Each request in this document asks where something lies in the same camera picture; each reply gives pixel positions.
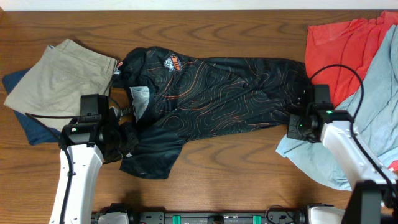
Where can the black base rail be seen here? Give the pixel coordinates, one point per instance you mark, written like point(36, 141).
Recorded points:
point(217, 217)

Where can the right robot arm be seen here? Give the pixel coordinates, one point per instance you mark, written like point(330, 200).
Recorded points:
point(374, 195)

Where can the black orange-patterned jersey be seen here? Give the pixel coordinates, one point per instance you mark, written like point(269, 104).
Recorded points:
point(178, 99)

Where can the folded navy blue garment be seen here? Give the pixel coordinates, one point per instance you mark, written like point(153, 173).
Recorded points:
point(34, 132)

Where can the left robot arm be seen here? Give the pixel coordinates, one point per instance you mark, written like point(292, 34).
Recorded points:
point(88, 141)

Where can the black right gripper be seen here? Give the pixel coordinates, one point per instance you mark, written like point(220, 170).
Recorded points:
point(294, 131)

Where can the light blue t-shirt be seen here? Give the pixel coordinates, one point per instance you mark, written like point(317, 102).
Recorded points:
point(376, 120)

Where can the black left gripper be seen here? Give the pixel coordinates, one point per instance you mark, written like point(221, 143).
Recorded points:
point(129, 141)

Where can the red t-shirt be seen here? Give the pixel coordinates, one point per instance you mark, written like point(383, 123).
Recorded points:
point(353, 43)

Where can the folded khaki trousers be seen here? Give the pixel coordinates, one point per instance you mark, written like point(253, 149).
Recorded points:
point(53, 86)

